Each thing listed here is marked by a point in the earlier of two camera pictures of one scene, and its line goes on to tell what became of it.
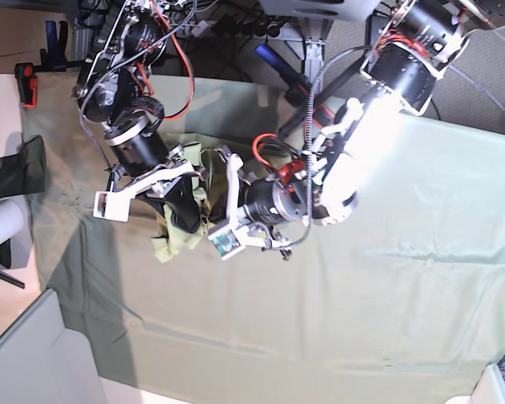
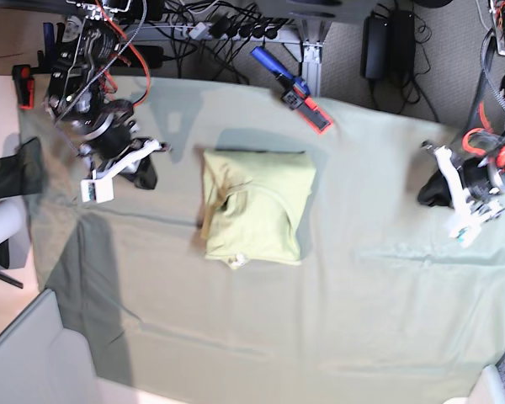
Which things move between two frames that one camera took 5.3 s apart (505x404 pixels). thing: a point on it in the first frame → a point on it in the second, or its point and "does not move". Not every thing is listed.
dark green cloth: (19, 174) does not move
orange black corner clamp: (53, 59) does not move
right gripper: (269, 202) → (480, 179)
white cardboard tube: (2, 221) does not move
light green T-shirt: (210, 175) → (254, 203)
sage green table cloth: (398, 302) does not move
